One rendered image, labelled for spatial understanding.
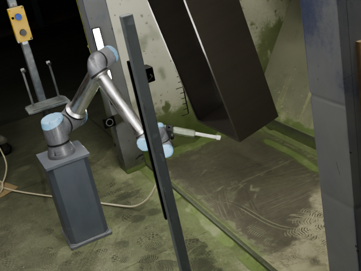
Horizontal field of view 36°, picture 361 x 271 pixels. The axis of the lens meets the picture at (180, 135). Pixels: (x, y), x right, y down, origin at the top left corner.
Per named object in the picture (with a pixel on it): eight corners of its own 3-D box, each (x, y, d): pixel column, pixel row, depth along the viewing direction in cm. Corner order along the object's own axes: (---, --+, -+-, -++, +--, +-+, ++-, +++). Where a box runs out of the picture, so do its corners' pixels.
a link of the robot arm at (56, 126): (42, 144, 369) (34, 121, 362) (58, 134, 382) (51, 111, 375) (59, 146, 361) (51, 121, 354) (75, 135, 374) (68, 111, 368)
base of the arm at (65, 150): (51, 163, 363) (47, 149, 360) (45, 154, 380) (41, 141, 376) (79, 153, 370) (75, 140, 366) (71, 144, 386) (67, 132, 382)
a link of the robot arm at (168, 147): (170, 141, 343) (175, 155, 346) (170, 136, 355) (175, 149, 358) (156, 147, 344) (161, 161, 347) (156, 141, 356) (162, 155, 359)
